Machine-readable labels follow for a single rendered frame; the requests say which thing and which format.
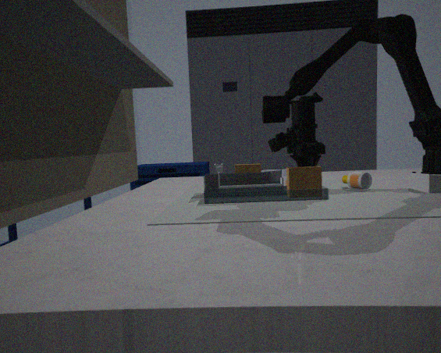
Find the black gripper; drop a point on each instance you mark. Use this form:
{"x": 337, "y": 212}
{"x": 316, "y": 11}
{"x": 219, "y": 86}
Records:
{"x": 308, "y": 151}

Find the brown cardboard box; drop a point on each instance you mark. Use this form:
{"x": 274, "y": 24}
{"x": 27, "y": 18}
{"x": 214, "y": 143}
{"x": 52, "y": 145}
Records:
{"x": 248, "y": 168}
{"x": 304, "y": 177}

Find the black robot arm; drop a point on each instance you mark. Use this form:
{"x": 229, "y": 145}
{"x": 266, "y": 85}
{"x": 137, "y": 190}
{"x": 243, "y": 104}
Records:
{"x": 397, "y": 34}

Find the brown jar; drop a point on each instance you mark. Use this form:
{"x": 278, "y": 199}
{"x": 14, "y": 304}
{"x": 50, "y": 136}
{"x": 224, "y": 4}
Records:
{"x": 358, "y": 180}

